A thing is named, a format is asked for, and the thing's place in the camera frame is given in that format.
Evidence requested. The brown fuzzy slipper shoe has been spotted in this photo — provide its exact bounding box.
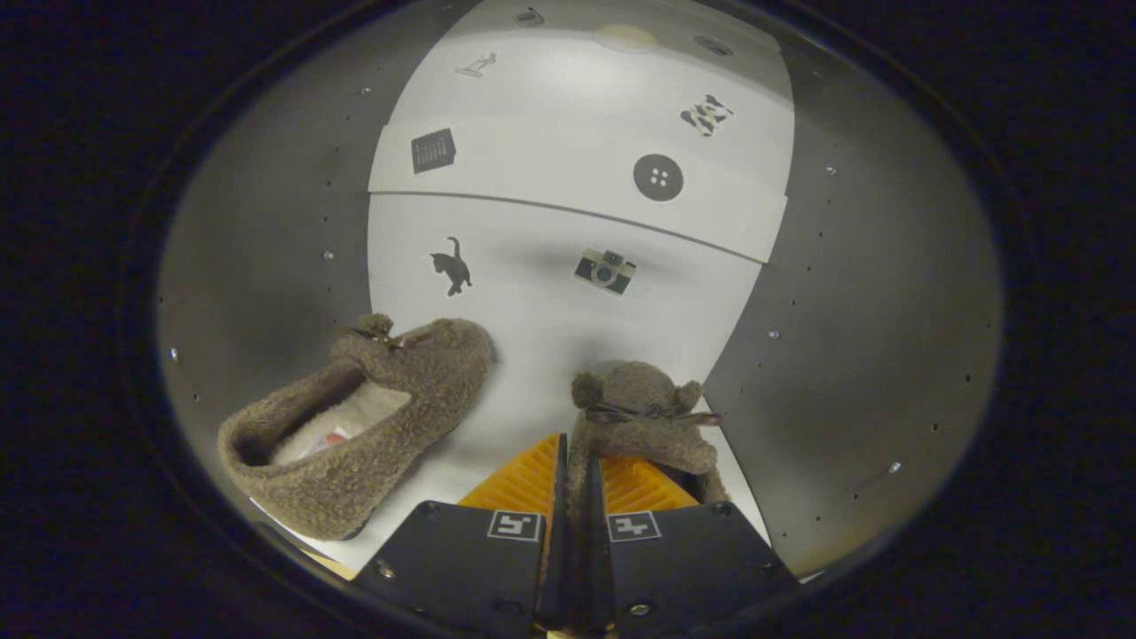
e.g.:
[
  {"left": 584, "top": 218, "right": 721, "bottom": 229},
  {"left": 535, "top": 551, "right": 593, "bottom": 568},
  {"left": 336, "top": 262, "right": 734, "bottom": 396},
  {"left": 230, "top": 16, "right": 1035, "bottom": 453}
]
[
  {"left": 217, "top": 312, "right": 496, "bottom": 542},
  {"left": 568, "top": 360, "right": 730, "bottom": 622}
]

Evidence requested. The grey shoe cabinet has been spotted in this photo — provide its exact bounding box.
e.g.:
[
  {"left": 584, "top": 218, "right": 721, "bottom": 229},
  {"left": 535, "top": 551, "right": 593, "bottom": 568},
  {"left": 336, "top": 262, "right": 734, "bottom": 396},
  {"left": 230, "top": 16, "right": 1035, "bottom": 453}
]
[{"left": 155, "top": 0, "right": 1004, "bottom": 582}]

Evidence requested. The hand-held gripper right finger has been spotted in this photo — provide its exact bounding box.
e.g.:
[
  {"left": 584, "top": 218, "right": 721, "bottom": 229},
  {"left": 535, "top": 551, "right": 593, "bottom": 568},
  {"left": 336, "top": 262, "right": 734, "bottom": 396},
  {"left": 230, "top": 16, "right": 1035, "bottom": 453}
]
[{"left": 590, "top": 453, "right": 800, "bottom": 635}]

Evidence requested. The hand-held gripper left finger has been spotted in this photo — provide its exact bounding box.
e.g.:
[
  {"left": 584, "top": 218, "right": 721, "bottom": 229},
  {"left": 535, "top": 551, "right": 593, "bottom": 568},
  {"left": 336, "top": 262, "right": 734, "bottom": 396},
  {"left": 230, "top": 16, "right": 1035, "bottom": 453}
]
[{"left": 355, "top": 432, "right": 569, "bottom": 635}]

